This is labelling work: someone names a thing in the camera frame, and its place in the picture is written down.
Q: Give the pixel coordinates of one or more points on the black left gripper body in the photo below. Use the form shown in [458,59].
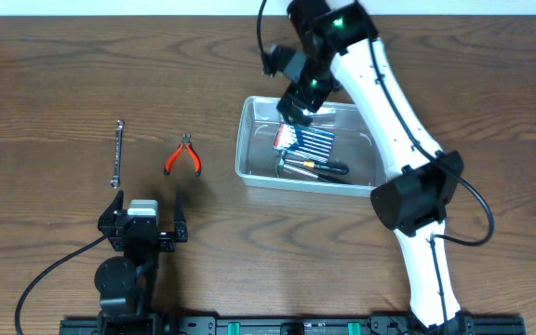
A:
[142,235]

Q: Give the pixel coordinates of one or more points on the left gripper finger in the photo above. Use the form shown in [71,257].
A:
[179,220]
[108,215]

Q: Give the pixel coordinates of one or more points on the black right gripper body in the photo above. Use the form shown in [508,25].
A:
[311,91]

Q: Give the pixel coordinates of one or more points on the precision screwdriver set case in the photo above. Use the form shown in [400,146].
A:
[307,142]

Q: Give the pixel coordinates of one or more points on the yellow black screwdriver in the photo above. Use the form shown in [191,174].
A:
[335,168]

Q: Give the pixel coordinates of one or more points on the claw hammer black handle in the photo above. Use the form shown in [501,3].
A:
[308,173]

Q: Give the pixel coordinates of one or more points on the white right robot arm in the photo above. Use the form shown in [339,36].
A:
[341,48]

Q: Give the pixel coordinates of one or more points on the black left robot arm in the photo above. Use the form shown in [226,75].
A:
[126,282]

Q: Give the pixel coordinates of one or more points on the clear plastic container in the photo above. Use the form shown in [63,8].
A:
[256,158]

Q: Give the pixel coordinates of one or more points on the silver combination wrench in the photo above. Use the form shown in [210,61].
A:
[115,180]

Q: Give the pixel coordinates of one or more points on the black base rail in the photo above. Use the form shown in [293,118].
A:
[378,324]

